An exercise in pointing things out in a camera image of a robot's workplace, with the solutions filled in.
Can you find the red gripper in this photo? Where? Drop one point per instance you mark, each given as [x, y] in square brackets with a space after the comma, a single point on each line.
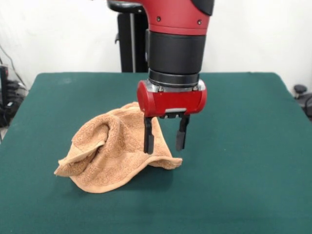
[170, 103]

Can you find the tan terry cloth towel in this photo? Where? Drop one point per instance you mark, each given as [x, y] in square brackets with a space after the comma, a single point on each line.
[122, 156]

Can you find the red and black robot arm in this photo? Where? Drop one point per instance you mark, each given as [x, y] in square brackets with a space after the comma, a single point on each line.
[178, 44]

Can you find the dark green table cloth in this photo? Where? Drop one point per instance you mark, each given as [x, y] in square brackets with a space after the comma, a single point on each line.
[243, 158]

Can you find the black electronics box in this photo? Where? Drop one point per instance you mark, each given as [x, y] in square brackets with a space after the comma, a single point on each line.
[3, 97]

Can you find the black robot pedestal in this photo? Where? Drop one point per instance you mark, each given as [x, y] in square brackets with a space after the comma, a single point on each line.
[131, 44]

